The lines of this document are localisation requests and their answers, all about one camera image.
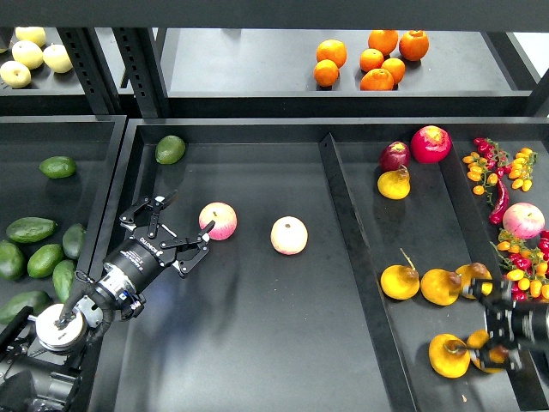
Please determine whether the orange back front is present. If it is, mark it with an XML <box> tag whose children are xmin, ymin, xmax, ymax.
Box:
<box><xmin>359</xmin><ymin>68</ymin><xmax>395</xmax><ymax>91</ymax></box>

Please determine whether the black metal shelf frame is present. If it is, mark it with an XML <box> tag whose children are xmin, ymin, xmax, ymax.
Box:
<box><xmin>1</xmin><ymin>1</ymin><xmax>548</xmax><ymax>118</ymax></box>

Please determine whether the dark red apple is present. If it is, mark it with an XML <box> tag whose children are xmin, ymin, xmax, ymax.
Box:
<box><xmin>378</xmin><ymin>141</ymin><xmax>411</xmax><ymax>173</ymax></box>

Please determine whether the pink apple left centre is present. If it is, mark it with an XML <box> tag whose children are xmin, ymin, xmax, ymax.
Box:
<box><xmin>198</xmin><ymin>202</ymin><xmax>238</xmax><ymax>241</ymax></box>

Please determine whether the dark avocado bottom left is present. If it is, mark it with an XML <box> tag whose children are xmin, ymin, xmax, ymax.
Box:
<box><xmin>0</xmin><ymin>290</ymin><xmax>52</xmax><ymax>325</ymax></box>

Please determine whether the black centre tray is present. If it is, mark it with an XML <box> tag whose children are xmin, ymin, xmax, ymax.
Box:
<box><xmin>88</xmin><ymin>119</ymin><xmax>548</xmax><ymax>411</ymax></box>

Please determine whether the yellow pear right tray bottom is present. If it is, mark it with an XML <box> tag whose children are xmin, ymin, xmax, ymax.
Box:
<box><xmin>466</xmin><ymin>330</ymin><xmax>509</xmax><ymax>373</ymax></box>

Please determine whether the dark green long avocado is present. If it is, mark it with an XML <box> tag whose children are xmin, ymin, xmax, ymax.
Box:
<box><xmin>6</xmin><ymin>216</ymin><xmax>57</xmax><ymax>244</ymax></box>

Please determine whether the bright red apple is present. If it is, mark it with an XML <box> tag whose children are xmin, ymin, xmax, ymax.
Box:
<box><xmin>411</xmin><ymin>125</ymin><xmax>452</xmax><ymax>164</ymax></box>

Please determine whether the pale yellow pear middle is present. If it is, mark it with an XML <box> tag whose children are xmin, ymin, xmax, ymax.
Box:
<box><xmin>11</xmin><ymin>40</ymin><xmax>44</xmax><ymax>70</ymax></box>

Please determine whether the pink apple far right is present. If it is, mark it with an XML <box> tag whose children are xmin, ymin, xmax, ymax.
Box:
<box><xmin>503</xmin><ymin>203</ymin><xmax>546</xmax><ymax>239</ymax></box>

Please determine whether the orange back right lower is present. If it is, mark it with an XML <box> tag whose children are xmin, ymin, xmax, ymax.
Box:
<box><xmin>381</xmin><ymin>58</ymin><xmax>406</xmax><ymax>86</ymax></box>

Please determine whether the black tray divider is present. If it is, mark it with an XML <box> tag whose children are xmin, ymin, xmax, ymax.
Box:
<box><xmin>318</xmin><ymin>133</ymin><xmax>418</xmax><ymax>411</ymax></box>

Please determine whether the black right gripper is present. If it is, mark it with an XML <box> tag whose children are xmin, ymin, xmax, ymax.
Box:
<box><xmin>445</xmin><ymin>278</ymin><xmax>548</xmax><ymax>372</ymax></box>

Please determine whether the yellow pear right tray left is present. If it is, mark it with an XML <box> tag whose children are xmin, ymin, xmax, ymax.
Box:
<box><xmin>380</xmin><ymin>248</ymin><xmax>420</xmax><ymax>300</ymax></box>

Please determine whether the orange back left lower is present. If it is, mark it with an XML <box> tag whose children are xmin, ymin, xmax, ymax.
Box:
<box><xmin>313</xmin><ymin>59</ymin><xmax>339</xmax><ymax>88</ymax></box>

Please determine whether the pale yellow pear right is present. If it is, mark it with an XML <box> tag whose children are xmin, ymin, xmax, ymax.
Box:
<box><xmin>43</xmin><ymin>44</ymin><xmax>73</xmax><ymax>74</ymax></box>

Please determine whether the pale pink apple centre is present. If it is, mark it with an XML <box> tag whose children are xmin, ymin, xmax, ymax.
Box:
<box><xmin>270</xmin><ymin>216</ymin><xmax>308</xmax><ymax>256</ymax></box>

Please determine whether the pale yellow pear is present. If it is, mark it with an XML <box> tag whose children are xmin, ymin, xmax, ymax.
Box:
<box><xmin>1</xmin><ymin>61</ymin><xmax>32</xmax><ymax>89</ymax></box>
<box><xmin>11</xmin><ymin>40</ymin><xmax>44</xmax><ymax>70</ymax></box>
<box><xmin>15</xmin><ymin>27</ymin><xmax>46</xmax><ymax>47</ymax></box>
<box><xmin>43</xmin><ymin>44</ymin><xmax>73</xmax><ymax>74</ymax></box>

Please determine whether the dark avocado by tray wall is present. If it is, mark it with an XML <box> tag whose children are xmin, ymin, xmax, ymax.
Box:
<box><xmin>62</xmin><ymin>223</ymin><xmax>86</xmax><ymax>260</ymax></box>

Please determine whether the upper cherry tomato bunch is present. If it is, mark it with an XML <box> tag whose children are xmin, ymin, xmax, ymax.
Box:
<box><xmin>462</xmin><ymin>137</ymin><xmax>538</xmax><ymax>206</ymax></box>

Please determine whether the cherry tomato bunch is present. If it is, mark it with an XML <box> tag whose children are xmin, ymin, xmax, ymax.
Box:
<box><xmin>492</xmin><ymin>228</ymin><xmax>548</xmax><ymax>303</ymax></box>
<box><xmin>462</xmin><ymin>137</ymin><xmax>538</xmax><ymax>206</ymax></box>

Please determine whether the pale yellow pear front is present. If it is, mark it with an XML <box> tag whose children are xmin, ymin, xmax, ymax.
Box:
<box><xmin>1</xmin><ymin>61</ymin><xmax>32</xmax><ymax>89</ymax></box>

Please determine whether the lower cherry tomato bunch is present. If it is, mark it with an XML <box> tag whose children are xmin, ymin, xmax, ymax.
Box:
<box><xmin>492</xmin><ymin>228</ymin><xmax>548</xmax><ymax>303</ymax></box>

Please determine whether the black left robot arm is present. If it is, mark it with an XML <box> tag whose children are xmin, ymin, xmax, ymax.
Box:
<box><xmin>1</xmin><ymin>194</ymin><xmax>215</xmax><ymax>411</ymax></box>

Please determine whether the yellow pear right tray middle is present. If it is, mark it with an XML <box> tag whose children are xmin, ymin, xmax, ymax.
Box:
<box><xmin>420</xmin><ymin>269</ymin><xmax>462</xmax><ymax>306</ymax></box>

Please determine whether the dark avocado left edge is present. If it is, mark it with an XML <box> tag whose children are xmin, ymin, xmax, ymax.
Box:
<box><xmin>0</xmin><ymin>240</ymin><xmax>26</xmax><ymax>281</ymax></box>

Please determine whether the pale yellow pear top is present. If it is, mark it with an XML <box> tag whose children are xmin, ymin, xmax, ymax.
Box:
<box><xmin>15</xmin><ymin>27</ymin><xmax>46</xmax><ymax>47</ymax></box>

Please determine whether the green avocado tray corner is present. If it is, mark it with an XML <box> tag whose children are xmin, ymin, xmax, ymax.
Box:
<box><xmin>155</xmin><ymin>135</ymin><xmax>186</xmax><ymax>165</ymax></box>

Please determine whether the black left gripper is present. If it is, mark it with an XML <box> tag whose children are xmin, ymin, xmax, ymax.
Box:
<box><xmin>102</xmin><ymin>191</ymin><xmax>215</xmax><ymax>295</ymax></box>

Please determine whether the orange back left upper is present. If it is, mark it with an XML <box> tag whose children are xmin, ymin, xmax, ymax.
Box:
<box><xmin>316</xmin><ymin>39</ymin><xmax>347</xmax><ymax>69</ymax></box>

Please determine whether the green avocado left tray top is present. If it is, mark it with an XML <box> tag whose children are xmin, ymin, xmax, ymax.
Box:
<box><xmin>39</xmin><ymin>155</ymin><xmax>77</xmax><ymax>179</ymax></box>

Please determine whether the red chili pepper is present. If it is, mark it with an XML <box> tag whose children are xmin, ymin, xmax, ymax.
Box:
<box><xmin>488</xmin><ymin>179</ymin><xmax>510</xmax><ymax>225</ymax></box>

